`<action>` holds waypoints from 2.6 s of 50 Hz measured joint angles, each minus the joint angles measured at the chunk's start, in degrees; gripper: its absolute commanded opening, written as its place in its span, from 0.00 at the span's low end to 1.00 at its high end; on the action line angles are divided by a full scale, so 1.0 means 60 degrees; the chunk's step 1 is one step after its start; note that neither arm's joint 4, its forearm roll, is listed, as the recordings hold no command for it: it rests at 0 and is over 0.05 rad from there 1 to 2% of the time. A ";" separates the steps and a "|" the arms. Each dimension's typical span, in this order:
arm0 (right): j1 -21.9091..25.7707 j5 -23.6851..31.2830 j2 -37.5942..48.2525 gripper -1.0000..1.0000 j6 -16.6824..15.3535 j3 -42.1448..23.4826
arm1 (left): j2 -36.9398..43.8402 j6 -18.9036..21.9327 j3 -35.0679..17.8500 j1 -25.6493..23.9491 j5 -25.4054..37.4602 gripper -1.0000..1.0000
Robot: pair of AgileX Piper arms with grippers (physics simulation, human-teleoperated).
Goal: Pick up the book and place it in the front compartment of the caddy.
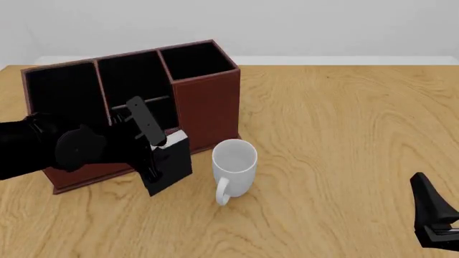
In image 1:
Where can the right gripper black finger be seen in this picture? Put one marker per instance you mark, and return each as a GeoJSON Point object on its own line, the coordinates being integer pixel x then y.
{"type": "Point", "coordinates": [428, 196]}

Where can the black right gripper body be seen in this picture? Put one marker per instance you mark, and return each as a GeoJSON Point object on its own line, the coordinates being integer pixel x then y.
{"type": "Point", "coordinates": [439, 236]}

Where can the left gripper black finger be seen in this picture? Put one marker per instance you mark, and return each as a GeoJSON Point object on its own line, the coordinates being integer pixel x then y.
{"type": "Point", "coordinates": [152, 166]}

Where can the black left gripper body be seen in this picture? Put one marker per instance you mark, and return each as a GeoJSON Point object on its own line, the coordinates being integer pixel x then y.
{"type": "Point", "coordinates": [122, 115]}

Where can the black book with white pages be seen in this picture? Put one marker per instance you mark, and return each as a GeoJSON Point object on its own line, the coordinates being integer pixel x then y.
{"type": "Point", "coordinates": [177, 164]}

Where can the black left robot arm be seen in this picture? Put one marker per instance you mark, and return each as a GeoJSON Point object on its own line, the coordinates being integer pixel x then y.
{"type": "Point", "coordinates": [32, 145]}

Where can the red-brown desk caddy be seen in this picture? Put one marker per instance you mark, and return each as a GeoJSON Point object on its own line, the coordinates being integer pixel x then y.
{"type": "Point", "coordinates": [208, 107]}

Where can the flat plate on black stalk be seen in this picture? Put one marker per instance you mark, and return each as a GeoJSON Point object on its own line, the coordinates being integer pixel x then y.
{"type": "Point", "coordinates": [145, 121]}

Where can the white ceramic mug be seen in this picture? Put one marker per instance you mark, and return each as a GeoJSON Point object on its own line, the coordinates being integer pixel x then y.
{"type": "Point", "coordinates": [235, 172]}

